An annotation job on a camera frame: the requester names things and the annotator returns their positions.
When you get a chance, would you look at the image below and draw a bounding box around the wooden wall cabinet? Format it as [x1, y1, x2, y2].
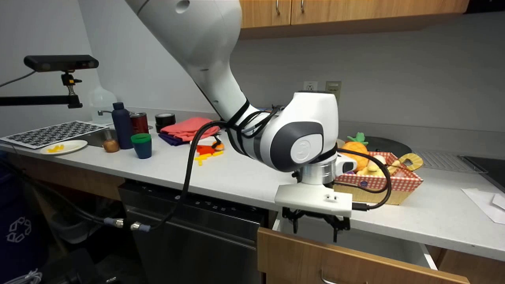
[238, 0, 471, 39]

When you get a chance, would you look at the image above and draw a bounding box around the yellow toy fry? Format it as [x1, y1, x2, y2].
[194, 152, 214, 166]

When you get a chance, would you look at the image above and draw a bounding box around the blue recycling bin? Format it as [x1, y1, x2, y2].
[0, 151, 53, 284]

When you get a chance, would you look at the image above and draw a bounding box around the yellow plastic toy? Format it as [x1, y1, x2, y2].
[385, 151, 424, 178]

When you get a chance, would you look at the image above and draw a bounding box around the blue cup green rim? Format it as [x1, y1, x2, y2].
[129, 132, 153, 160]

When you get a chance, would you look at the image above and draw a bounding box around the orange yellow toy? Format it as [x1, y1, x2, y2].
[195, 140, 225, 155]

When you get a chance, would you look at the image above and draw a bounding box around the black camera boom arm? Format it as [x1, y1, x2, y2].
[0, 70, 83, 108]

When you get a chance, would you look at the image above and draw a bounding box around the wooden base cabinet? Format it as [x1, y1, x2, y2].
[6, 151, 127, 203]
[435, 249, 505, 284]

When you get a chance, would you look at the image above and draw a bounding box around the black stereo camera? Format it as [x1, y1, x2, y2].
[22, 53, 101, 73]

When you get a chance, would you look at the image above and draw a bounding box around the purple folded cloth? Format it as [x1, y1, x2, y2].
[157, 130, 186, 146]

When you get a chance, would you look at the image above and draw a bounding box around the black cooktop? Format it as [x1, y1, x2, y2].
[456, 154, 505, 193]

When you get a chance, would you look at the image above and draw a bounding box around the white plate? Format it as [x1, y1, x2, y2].
[39, 138, 88, 157]

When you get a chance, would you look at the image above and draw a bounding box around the beige light switch plate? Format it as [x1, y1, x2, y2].
[323, 78, 342, 95]

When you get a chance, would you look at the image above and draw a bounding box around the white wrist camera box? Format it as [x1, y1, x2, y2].
[273, 181, 353, 217]

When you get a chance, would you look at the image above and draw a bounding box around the black frying pan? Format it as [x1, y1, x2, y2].
[364, 133, 413, 157]

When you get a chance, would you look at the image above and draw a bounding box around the black dishwasher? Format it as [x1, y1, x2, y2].
[116, 179, 274, 284]

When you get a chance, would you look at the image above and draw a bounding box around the brown toy ball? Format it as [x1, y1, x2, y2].
[102, 138, 121, 154]

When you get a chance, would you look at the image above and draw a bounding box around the grey dish drying rack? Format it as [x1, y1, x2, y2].
[0, 121, 108, 151]

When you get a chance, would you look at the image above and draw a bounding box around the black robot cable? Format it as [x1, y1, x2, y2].
[101, 99, 394, 233]

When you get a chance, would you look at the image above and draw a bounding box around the white paper sheet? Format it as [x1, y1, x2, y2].
[460, 187, 505, 226]

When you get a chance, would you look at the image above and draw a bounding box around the red checkered basket box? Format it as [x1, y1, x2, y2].
[331, 149, 424, 206]

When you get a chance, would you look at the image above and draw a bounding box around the red and orange cloth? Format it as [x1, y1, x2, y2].
[157, 114, 222, 144]

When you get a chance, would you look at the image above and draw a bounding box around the black round tin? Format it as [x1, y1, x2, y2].
[154, 111, 178, 133]

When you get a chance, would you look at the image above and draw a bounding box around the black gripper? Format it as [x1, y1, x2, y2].
[280, 206, 351, 244]

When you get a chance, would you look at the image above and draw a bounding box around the blue bottle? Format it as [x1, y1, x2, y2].
[110, 100, 134, 149]

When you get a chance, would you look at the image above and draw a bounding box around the orange pineapple plushy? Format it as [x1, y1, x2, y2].
[339, 130, 370, 171]

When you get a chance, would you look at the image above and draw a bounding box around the metal sink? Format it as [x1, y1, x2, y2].
[83, 127, 118, 148]

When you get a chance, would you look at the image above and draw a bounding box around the metal drawer handle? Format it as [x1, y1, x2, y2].
[318, 271, 369, 284]

